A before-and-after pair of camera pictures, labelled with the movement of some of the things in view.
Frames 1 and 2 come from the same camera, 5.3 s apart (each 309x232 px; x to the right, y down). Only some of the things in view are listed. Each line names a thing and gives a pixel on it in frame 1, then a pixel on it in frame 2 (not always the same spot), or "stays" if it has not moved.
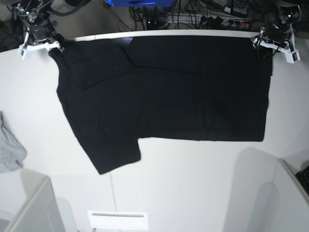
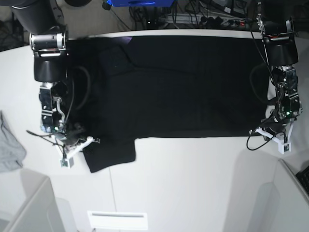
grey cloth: x=12 y=154 stays
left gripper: x=44 y=31 to x=73 y=132
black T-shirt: x=117 y=90 stays
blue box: x=144 y=3 stays
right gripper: x=276 y=32 to x=276 y=123
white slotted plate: x=129 y=220 stays
